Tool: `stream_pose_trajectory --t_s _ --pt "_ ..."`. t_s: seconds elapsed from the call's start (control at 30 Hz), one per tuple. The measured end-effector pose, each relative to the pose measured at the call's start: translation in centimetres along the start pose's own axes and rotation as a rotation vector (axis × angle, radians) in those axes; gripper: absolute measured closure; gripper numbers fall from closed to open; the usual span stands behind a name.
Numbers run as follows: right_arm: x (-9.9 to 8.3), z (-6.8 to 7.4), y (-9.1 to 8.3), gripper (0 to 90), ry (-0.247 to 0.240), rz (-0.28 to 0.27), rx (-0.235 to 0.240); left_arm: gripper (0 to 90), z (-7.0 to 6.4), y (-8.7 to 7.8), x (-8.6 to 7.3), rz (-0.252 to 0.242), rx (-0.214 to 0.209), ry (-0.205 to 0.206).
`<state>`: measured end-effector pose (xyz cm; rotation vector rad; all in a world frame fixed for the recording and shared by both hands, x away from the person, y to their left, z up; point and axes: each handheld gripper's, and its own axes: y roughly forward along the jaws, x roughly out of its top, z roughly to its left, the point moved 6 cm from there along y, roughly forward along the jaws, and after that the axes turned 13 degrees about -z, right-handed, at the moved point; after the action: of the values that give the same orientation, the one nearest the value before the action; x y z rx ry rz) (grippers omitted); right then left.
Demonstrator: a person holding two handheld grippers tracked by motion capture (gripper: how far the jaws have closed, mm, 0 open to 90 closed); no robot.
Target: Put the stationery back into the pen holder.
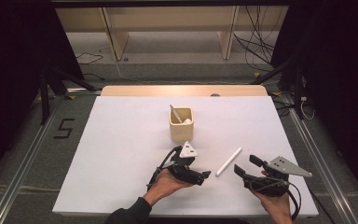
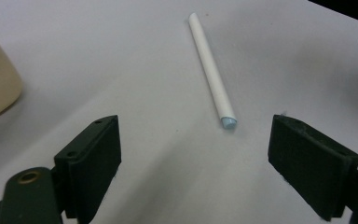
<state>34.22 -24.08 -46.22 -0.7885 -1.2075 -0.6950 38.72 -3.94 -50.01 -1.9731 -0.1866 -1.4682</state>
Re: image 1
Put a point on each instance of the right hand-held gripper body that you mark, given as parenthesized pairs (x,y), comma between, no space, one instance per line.
(279,168)

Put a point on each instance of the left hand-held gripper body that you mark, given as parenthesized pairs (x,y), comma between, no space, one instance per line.
(183,169)

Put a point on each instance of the white pen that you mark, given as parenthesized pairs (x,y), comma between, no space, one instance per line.
(229,161)

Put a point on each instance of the beige square cup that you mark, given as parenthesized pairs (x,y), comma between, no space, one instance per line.
(181,132)

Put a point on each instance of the person's left hand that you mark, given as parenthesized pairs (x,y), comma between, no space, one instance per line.
(164,185)

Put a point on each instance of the person's right hand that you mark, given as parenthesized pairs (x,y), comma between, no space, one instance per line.
(278,208)

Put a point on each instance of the white table board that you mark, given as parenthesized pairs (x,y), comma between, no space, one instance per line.
(121,140)

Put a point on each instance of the black metal stand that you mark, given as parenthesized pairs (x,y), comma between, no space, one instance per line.
(45,102)
(298,93)

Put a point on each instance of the dark table grommet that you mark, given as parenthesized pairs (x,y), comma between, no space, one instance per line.
(215,95)

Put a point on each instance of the wooden table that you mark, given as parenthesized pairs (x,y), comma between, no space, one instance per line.
(167,90)

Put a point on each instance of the dark curtain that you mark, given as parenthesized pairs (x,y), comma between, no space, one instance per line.
(9,77)
(345,77)

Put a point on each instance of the beige wooden shelf unit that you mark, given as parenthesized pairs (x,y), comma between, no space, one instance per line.
(118,37)

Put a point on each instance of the aluminium floor rail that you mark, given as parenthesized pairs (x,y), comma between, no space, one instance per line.
(320,161)
(21,168)

